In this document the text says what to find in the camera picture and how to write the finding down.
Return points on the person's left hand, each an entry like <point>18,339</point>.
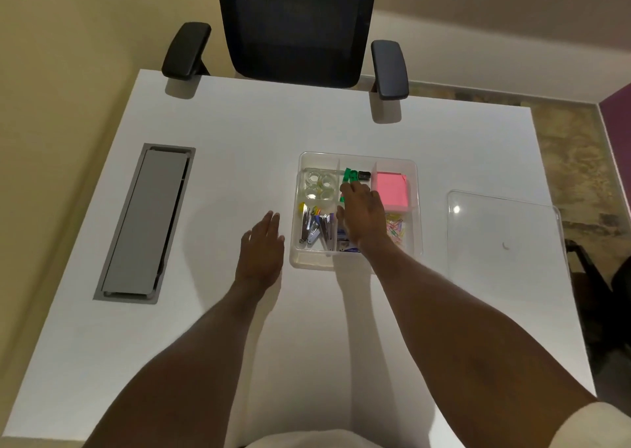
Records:
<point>259,260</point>

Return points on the person's right hand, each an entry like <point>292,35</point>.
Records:
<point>365,216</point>

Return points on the person's left little finger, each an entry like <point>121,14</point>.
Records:
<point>246,239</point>

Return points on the person's left thumb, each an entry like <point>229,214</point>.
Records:
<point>279,243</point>

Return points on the person's right thumb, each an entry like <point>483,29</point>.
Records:
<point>340,214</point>

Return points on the person's left forearm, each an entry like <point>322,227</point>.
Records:
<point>197,374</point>

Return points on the person's right forearm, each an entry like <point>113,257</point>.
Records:
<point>458,344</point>

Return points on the clear tape roll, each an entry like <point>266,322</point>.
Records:
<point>327,194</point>
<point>312,177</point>
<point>312,193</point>
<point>328,180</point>

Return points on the blue staple box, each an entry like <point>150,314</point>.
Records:
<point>345,245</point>

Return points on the clear plastic organizer tray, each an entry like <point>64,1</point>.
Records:
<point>315,260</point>

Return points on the green marker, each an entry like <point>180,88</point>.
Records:
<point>350,174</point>

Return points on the black binder clip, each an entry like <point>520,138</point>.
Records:
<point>364,175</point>

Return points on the pile of colourful paper clips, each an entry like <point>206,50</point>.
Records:
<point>396,227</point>

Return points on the pink sticky note pad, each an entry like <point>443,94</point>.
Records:
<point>392,189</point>

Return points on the black chair armrest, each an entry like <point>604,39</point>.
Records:
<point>186,51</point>
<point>389,71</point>

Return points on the clear plastic tray lid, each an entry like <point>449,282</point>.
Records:
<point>507,240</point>

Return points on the black mesh office chair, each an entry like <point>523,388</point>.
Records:
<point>296,24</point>

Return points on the black chair base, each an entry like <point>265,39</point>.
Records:
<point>599,290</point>

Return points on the white shirt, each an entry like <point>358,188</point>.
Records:
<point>601,428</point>

